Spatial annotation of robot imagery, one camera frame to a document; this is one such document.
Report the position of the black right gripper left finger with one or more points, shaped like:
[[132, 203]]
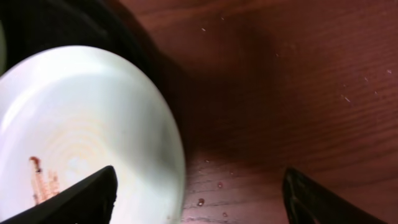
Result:
[[89, 201]]

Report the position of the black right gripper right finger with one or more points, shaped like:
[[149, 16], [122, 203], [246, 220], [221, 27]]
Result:
[[306, 201]]

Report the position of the green plate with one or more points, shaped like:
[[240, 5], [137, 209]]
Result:
[[3, 50], [151, 179]]

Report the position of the black round tray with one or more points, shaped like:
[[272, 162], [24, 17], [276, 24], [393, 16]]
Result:
[[77, 25]]

